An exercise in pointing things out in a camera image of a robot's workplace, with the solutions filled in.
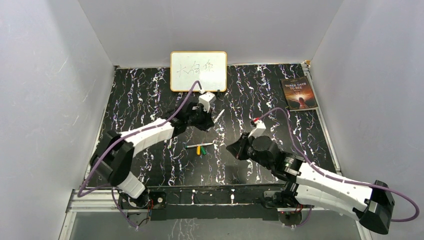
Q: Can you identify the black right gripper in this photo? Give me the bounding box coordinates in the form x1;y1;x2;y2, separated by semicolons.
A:
226;132;273;170

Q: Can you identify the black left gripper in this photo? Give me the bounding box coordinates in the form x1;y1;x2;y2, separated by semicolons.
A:
186;104;214;132

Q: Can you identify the white pen red tip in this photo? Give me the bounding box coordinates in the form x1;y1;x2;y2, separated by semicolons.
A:
213;109;225;124

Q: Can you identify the green pen cap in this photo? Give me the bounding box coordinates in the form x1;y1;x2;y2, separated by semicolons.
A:
200;146;207;155

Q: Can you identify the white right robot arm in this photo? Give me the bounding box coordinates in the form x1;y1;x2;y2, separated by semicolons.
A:
226;132;395;235

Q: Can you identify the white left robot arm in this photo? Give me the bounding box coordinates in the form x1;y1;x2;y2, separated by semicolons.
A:
90;102;215;208

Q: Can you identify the white pen lower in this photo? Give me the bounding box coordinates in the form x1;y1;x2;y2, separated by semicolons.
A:
185;142;214;149

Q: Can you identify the white dry-erase board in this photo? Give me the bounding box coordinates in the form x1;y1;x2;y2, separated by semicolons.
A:
170;51;228;92

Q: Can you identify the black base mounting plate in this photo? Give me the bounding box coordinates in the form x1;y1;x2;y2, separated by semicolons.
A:
148;184;291;221

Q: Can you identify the dark Three Days book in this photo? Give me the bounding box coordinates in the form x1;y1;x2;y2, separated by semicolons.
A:
281;76;319;112

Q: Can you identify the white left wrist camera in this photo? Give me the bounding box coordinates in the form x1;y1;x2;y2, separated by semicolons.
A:
198;92;216;113

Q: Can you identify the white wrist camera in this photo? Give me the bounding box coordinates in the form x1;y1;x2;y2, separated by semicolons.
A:
198;92;216;113
248;118;266;138

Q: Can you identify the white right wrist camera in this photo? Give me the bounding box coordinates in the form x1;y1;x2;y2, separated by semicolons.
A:
248;118;266;138

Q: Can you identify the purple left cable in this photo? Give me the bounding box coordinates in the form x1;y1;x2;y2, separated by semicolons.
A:
77;80;206;229

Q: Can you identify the purple cable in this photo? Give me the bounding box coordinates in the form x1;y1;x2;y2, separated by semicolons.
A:
253;107;420;223
77;80;206;229

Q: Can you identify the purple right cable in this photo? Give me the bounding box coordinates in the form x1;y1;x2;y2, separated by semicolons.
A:
253;107;420;223

